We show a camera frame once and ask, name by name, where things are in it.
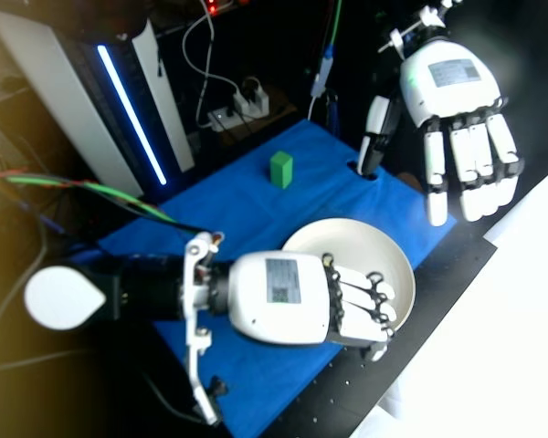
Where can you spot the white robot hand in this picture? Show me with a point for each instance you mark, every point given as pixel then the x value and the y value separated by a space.
pixel 438 100
pixel 256 315

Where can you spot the green rectangular block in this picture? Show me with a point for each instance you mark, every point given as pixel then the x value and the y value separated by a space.
pixel 281 171

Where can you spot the white hanging adapter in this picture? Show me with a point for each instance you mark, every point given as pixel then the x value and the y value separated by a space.
pixel 322 73

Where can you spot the white round plate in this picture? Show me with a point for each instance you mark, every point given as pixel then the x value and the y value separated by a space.
pixel 365 246

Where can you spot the white power strip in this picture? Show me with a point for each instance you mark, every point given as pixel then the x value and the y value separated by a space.
pixel 224 117

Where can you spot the white column with blue light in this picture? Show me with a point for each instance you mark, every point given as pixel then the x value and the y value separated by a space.
pixel 64 96

